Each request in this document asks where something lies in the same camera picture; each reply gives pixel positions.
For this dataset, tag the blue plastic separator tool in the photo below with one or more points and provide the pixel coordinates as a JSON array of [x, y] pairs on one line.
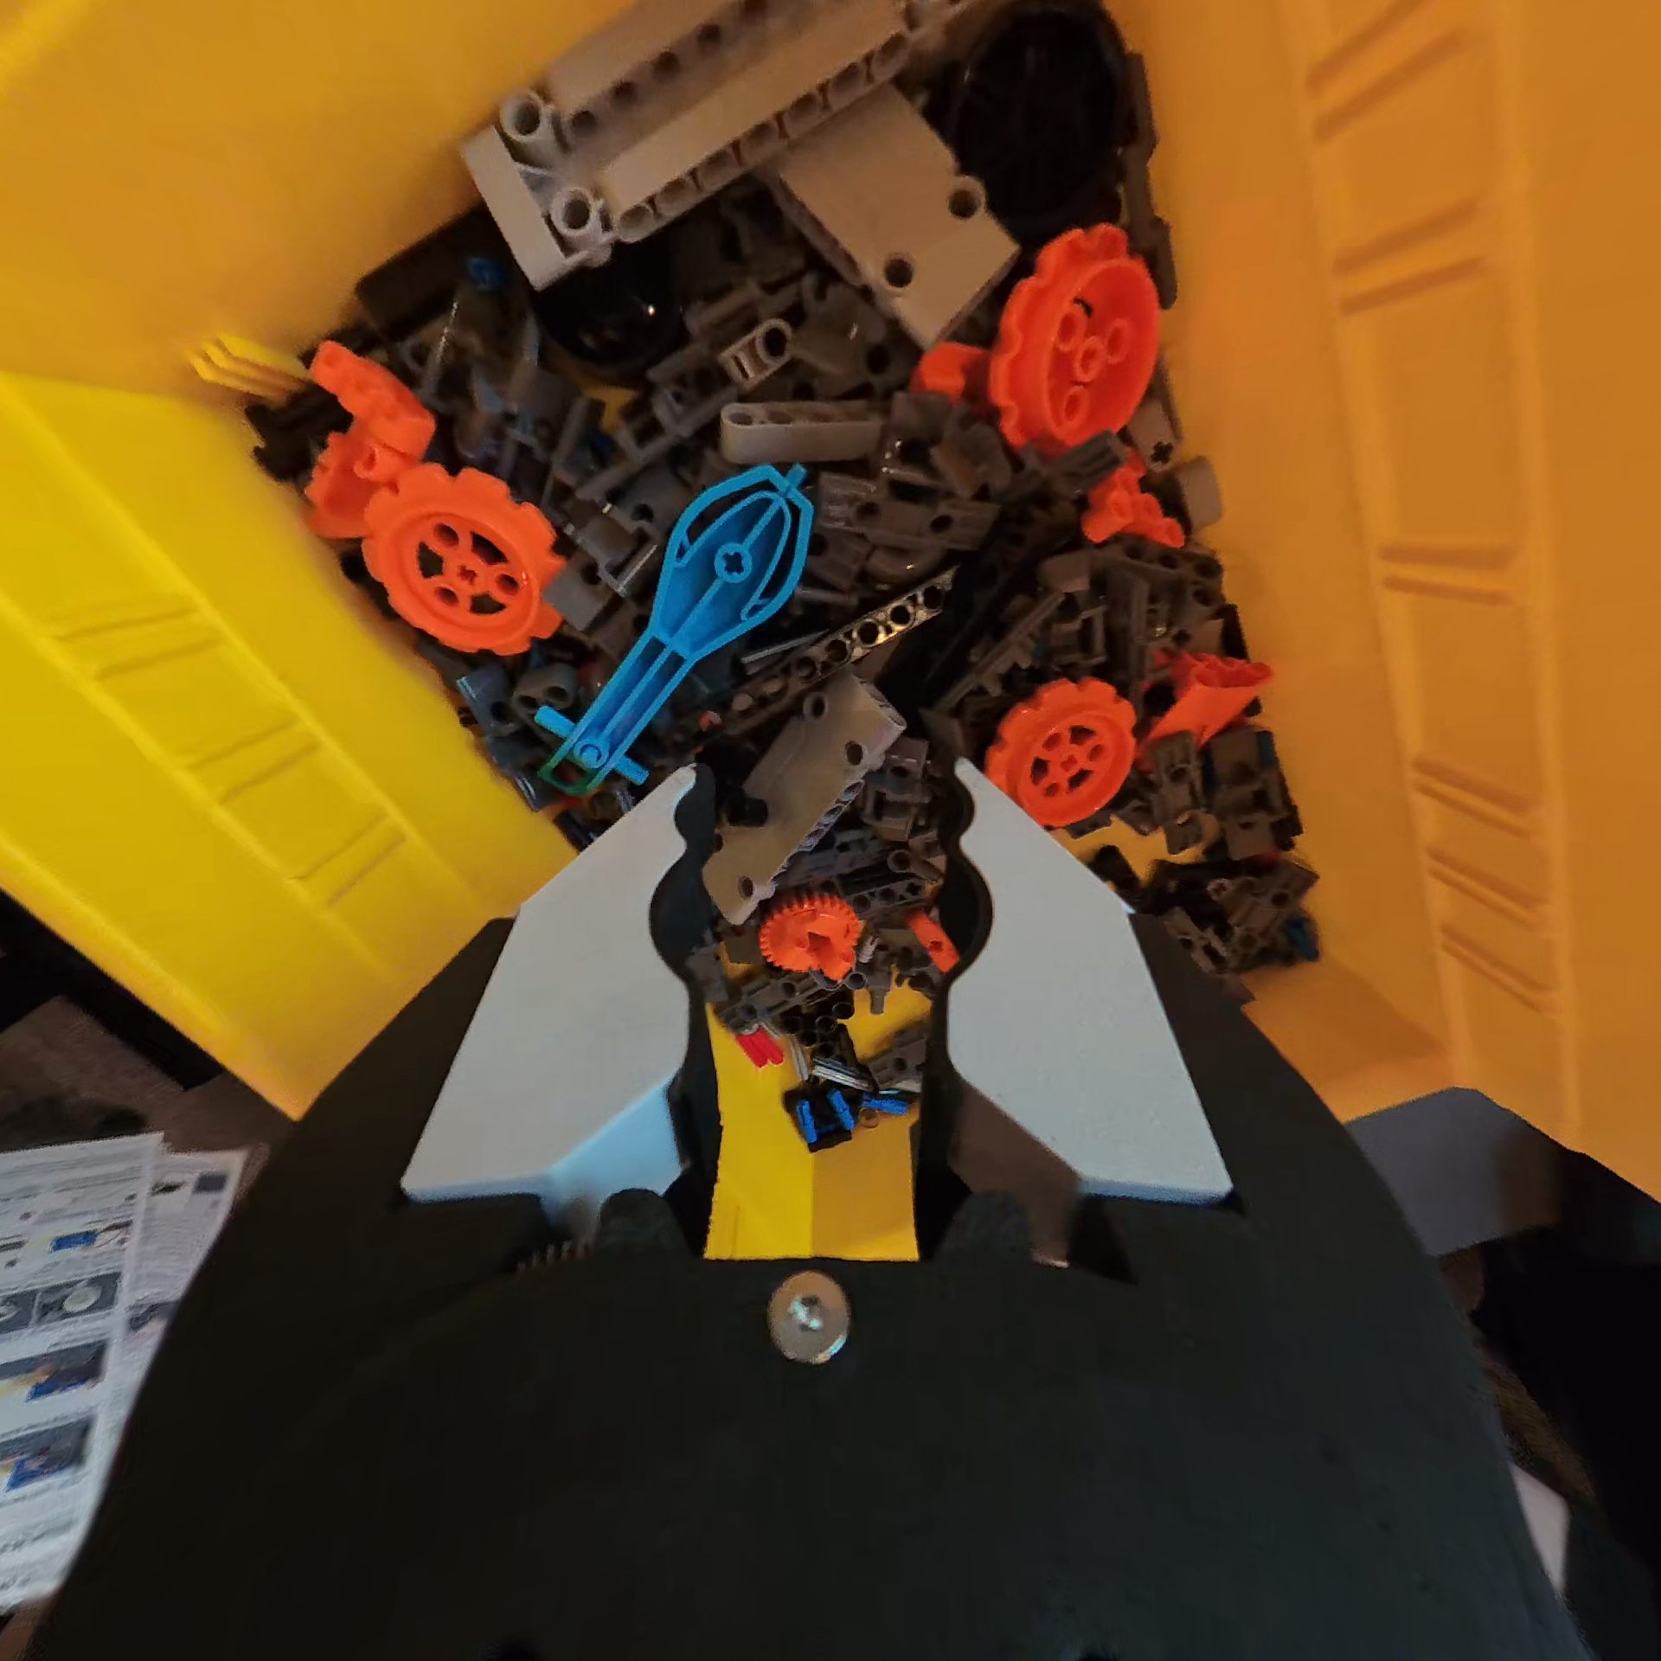
[[701, 609]]

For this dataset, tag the yellow plastic bin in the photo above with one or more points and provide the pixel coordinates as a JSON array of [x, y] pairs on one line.
[[194, 194]]

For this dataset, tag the large orange gear wheel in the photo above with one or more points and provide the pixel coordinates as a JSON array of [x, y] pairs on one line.
[[1074, 339], [1061, 755], [460, 561]]

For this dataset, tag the large grey frame brick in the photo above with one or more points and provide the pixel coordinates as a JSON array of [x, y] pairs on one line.
[[701, 116]]

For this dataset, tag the grey block with holes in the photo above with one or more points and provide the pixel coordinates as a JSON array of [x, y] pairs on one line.
[[895, 215], [805, 791]]

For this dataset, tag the black toy tyre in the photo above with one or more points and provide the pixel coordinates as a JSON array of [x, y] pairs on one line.
[[1038, 116]]

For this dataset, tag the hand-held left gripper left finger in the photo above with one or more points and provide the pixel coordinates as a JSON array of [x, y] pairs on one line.
[[557, 1038]]

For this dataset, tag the printed photo leaflet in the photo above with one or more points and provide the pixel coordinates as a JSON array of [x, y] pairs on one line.
[[64, 1298]]

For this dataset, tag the light grey short beam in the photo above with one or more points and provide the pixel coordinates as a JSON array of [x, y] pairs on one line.
[[798, 433]]

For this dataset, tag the pile of toy building parts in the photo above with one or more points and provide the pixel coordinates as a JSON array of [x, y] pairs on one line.
[[1038, 609]]

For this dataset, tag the small orange gear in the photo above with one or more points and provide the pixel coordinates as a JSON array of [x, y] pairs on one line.
[[806, 935]]

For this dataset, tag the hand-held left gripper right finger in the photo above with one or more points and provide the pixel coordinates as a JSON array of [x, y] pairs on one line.
[[1076, 1038]]

